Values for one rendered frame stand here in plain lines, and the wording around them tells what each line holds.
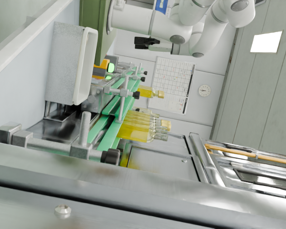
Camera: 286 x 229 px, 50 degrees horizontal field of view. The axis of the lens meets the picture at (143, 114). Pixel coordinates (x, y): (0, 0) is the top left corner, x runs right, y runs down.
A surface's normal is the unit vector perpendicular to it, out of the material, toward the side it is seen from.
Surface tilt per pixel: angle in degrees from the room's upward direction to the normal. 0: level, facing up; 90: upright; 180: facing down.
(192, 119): 90
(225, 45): 90
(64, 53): 90
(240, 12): 72
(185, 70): 90
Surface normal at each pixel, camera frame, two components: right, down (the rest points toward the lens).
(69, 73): -0.04, 0.20
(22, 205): 0.18, -0.96
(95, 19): -0.11, 0.58
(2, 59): 0.15, -0.79
